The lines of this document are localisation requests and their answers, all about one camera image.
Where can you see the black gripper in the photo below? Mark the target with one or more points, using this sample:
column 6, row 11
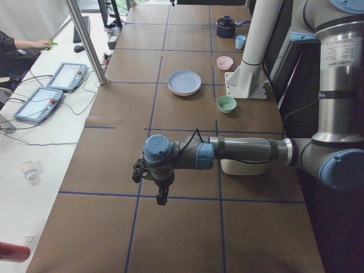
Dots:
column 162, row 184

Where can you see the blue plate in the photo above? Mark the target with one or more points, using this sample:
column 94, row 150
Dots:
column 184, row 82

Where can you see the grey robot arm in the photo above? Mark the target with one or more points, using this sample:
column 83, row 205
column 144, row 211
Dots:
column 333, row 154

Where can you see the person's dark sleeve forearm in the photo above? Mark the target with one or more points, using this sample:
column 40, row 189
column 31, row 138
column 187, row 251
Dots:
column 10, row 55

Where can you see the person's hand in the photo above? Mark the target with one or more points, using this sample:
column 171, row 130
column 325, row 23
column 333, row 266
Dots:
column 42, row 44

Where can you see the green bowl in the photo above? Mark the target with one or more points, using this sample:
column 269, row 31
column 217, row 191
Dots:
column 226, row 104

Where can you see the pink bowl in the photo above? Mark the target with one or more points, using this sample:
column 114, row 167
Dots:
column 224, row 63

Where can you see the paper cup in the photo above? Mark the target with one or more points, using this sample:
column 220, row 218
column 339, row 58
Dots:
column 30, row 172

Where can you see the far teach pendant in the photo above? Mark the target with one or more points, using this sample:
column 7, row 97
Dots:
column 68, row 77

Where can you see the teach pendant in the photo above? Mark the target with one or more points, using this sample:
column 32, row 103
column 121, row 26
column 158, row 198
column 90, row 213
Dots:
column 68, row 77
column 39, row 105

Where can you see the near teach pendant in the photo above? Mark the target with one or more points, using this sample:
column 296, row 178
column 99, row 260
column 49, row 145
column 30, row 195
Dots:
column 39, row 105

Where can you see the black computer mouse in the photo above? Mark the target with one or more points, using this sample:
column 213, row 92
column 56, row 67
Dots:
column 79, row 48

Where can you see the light blue cup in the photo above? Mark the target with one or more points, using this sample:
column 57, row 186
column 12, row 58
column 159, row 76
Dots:
column 240, row 41

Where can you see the black monitor stand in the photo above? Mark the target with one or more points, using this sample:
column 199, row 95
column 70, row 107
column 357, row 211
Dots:
column 110, row 14

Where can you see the dark blue pot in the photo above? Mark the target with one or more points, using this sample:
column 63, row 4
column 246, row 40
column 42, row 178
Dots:
column 226, row 26

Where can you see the red bottle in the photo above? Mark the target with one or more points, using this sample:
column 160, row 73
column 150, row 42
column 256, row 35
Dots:
column 14, row 253

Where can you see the white mount pole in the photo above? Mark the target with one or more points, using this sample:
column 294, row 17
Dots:
column 262, row 24

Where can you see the aluminium frame post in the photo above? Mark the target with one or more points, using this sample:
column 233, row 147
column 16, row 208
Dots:
column 86, row 40

